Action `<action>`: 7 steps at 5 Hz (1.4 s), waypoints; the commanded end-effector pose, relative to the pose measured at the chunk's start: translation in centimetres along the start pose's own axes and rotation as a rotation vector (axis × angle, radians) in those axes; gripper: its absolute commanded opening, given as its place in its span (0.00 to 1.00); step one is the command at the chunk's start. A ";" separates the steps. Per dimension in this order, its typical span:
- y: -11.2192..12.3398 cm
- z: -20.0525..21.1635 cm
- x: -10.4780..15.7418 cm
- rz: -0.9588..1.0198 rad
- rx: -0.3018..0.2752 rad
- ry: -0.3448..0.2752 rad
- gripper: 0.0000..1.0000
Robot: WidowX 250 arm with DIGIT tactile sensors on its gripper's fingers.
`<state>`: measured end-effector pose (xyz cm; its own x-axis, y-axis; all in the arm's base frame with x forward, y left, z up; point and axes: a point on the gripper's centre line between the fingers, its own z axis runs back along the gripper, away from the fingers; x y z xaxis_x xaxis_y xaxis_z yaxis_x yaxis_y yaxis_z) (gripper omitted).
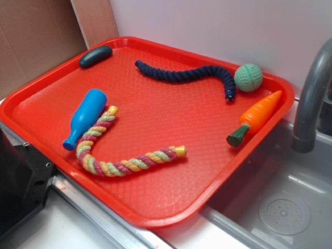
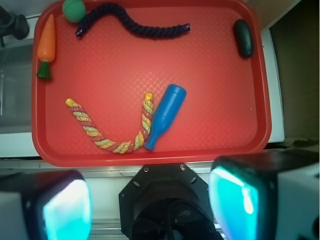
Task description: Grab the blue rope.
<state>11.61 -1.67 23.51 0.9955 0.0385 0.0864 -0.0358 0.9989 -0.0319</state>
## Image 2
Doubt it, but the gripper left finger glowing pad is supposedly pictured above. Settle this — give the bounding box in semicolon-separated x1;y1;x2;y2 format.
0;170;93;240

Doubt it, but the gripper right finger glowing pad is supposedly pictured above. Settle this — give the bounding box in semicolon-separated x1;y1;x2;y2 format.
208;149;320;240

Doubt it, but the blue plastic bottle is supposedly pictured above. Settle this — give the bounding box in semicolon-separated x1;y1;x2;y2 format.
144;84;187;151

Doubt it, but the red plastic tray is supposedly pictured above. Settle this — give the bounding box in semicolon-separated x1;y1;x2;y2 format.
32;0;272;167

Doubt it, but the orange toy carrot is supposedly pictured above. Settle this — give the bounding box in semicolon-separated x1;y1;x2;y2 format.
36;14;56;79

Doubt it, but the black oval object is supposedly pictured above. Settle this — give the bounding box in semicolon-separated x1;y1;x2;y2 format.
233;19;254;58

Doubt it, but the black knob clamp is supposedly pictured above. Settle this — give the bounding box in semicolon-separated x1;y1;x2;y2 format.
0;6;30;48

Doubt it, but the green ball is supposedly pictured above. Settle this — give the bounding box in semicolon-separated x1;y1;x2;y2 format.
62;0;86;23

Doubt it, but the multicolour twisted rope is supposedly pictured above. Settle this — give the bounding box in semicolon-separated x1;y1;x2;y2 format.
65;91;154;155

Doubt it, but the black octagonal mount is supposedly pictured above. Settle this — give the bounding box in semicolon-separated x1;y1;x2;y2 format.
118;163;223;240

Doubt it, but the dark blue rope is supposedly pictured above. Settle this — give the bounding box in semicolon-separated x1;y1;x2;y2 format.
75;2;191;40

